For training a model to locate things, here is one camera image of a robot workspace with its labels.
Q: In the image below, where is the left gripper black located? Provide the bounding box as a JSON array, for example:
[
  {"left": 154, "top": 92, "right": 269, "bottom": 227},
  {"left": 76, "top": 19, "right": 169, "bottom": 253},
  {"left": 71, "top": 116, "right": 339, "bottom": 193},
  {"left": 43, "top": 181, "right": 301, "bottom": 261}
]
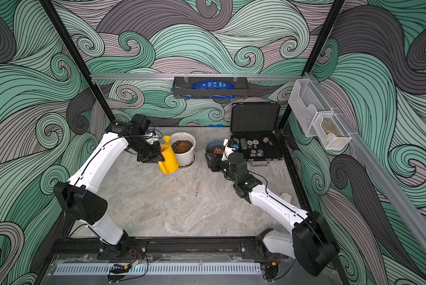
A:
[{"left": 132, "top": 138, "right": 167, "bottom": 163}]

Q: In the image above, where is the yellow plastic watering can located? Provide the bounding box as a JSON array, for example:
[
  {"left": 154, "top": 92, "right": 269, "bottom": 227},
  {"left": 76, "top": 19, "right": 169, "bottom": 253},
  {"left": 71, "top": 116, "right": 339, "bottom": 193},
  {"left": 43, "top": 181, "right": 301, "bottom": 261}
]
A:
[{"left": 158, "top": 136, "right": 180, "bottom": 175}]

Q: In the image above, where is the blue-grey flower pot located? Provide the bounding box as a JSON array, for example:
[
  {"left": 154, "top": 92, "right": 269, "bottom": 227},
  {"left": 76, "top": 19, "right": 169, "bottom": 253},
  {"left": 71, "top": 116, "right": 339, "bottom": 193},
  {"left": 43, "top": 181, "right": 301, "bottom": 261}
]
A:
[{"left": 206, "top": 140, "right": 225, "bottom": 155}]

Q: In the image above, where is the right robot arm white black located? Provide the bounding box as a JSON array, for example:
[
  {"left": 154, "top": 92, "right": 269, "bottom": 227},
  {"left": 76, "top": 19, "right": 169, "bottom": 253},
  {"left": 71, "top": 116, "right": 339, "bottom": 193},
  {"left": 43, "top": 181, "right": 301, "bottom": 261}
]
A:
[{"left": 205, "top": 152, "right": 338, "bottom": 276}]

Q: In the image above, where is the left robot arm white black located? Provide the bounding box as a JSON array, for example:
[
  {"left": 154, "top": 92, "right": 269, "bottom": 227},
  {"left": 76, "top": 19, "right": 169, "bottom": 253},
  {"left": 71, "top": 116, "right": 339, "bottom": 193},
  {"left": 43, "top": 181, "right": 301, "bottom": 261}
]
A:
[{"left": 54, "top": 115, "right": 165, "bottom": 248}]

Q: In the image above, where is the red-green succulent in white pot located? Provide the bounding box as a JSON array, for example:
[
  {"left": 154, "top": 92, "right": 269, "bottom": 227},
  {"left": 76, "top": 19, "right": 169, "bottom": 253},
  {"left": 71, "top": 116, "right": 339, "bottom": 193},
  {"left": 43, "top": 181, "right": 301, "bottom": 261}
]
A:
[{"left": 172, "top": 140, "right": 193, "bottom": 154}]

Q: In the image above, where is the white pot saucer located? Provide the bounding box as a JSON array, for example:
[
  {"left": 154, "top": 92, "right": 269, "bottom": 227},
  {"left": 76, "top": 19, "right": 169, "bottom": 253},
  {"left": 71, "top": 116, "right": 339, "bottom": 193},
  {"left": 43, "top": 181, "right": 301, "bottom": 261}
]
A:
[{"left": 179, "top": 152, "right": 197, "bottom": 169}]

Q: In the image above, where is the white flower pot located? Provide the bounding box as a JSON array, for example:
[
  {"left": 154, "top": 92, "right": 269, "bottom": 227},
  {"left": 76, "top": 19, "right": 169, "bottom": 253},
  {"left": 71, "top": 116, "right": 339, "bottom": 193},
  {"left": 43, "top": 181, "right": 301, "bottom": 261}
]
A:
[{"left": 170, "top": 132, "right": 196, "bottom": 168}]

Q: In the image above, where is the open black tool case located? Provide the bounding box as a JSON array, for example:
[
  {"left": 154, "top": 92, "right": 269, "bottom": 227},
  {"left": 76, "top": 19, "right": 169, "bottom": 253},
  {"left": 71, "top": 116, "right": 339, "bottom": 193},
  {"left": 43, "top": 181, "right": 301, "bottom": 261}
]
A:
[{"left": 230, "top": 102, "right": 283, "bottom": 163}]

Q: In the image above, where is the blue object in tray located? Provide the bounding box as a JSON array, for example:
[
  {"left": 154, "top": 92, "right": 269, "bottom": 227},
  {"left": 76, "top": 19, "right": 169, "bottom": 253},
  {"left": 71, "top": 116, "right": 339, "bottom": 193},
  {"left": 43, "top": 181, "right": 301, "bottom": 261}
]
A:
[{"left": 191, "top": 80, "right": 235, "bottom": 90}]

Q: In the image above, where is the small clear plastic bin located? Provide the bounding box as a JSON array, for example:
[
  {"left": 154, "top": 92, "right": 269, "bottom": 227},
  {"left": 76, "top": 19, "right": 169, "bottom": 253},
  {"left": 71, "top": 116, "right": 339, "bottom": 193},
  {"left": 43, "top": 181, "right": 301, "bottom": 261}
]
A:
[{"left": 312, "top": 112, "right": 351, "bottom": 151}]

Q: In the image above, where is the small circuit board right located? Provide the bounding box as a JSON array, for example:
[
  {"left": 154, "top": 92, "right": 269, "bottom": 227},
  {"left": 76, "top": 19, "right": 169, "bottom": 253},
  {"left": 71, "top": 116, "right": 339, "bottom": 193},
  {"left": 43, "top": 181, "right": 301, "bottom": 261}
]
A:
[{"left": 262, "top": 262, "right": 279, "bottom": 281}]

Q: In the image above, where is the small circuit board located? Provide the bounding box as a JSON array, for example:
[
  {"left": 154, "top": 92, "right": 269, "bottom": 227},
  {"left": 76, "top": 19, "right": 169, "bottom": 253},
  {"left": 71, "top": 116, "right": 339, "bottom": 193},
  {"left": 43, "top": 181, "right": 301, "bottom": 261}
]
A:
[
  {"left": 107, "top": 264, "right": 132, "bottom": 283},
  {"left": 262, "top": 262, "right": 279, "bottom": 281}
]

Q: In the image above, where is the small circuit board left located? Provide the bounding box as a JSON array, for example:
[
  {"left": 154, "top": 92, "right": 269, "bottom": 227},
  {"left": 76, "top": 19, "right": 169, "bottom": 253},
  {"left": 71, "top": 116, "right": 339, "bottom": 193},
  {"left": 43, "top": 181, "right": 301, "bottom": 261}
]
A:
[{"left": 107, "top": 264, "right": 132, "bottom": 283}]

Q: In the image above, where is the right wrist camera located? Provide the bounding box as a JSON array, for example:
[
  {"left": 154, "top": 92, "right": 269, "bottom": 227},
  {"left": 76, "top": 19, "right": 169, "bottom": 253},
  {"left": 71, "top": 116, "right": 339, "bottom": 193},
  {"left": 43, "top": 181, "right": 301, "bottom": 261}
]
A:
[{"left": 222, "top": 139, "right": 239, "bottom": 161}]

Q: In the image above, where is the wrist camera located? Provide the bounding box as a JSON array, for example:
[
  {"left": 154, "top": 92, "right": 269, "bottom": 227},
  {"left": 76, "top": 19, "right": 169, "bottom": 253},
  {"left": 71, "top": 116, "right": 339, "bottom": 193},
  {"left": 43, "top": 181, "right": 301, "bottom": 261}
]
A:
[
  {"left": 222, "top": 139, "right": 239, "bottom": 161},
  {"left": 145, "top": 129, "right": 160, "bottom": 145}
]

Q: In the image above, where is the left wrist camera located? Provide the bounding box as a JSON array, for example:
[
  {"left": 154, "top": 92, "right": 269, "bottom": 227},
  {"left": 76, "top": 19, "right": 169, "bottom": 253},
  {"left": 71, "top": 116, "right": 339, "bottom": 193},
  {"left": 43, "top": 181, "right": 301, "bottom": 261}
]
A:
[{"left": 145, "top": 129, "right": 160, "bottom": 145}]

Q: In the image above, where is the black wall-mounted tray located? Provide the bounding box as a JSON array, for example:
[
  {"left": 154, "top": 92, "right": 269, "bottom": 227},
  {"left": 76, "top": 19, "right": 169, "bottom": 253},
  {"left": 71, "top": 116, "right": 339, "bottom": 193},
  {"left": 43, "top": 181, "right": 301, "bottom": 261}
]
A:
[{"left": 171, "top": 76, "right": 249, "bottom": 99}]

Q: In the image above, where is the left black frame post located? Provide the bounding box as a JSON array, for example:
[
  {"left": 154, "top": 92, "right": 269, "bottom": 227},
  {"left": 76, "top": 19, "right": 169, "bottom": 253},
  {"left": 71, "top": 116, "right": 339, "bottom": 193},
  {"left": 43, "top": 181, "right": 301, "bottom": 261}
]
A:
[{"left": 39, "top": 0, "right": 115, "bottom": 121}]

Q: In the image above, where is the black frame post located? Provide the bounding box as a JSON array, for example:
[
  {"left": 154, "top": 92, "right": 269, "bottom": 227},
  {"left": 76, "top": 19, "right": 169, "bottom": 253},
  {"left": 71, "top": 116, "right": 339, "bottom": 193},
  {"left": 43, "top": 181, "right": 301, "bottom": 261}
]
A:
[
  {"left": 278, "top": 0, "right": 345, "bottom": 131},
  {"left": 39, "top": 0, "right": 115, "bottom": 121}
]

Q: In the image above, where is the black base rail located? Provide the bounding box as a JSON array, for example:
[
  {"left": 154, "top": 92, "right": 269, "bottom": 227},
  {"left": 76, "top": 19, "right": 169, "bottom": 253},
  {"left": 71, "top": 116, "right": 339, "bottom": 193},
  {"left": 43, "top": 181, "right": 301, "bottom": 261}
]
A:
[{"left": 51, "top": 236, "right": 289, "bottom": 261}]

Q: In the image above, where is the clear plastic wall bin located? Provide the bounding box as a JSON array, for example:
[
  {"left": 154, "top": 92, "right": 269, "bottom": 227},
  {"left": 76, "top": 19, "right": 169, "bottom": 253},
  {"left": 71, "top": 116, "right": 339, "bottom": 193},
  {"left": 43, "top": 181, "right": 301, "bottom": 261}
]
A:
[{"left": 288, "top": 78, "right": 333, "bottom": 137}]

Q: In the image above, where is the white slotted cable duct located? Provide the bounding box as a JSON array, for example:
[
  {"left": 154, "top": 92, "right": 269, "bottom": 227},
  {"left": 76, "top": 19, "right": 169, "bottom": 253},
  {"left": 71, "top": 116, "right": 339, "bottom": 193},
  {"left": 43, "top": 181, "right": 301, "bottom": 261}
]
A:
[{"left": 53, "top": 262, "right": 262, "bottom": 276}]

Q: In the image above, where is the aluminium wall rail back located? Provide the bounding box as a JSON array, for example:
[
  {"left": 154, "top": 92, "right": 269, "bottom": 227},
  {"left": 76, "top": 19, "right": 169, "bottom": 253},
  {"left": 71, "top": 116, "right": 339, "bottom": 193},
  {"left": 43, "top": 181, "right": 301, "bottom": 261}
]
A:
[{"left": 90, "top": 72, "right": 303, "bottom": 82}]

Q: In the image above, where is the aluminium wall rail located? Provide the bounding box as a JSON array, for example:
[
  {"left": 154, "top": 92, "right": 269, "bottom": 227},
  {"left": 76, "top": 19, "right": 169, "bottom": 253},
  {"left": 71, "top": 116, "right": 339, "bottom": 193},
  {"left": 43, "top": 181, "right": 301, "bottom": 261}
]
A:
[
  {"left": 90, "top": 72, "right": 303, "bottom": 82},
  {"left": 303, "top": 72, "right": 426, "bottom": 252}
]

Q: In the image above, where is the aluminium wall rail right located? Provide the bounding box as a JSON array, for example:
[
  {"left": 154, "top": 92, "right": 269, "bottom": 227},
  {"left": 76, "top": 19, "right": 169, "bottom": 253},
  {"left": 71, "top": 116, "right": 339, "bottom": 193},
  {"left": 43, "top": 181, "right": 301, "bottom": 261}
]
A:
[{"left": 303, "top": 72, "right": 426, "bottom": 252}]

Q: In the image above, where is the right black frame post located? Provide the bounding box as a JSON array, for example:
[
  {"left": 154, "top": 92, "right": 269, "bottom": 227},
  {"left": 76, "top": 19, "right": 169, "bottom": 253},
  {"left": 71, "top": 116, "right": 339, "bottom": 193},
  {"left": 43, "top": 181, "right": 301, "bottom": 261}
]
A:
[{"left": 278, "top": 0, "right": 345, "bottom": 131}]

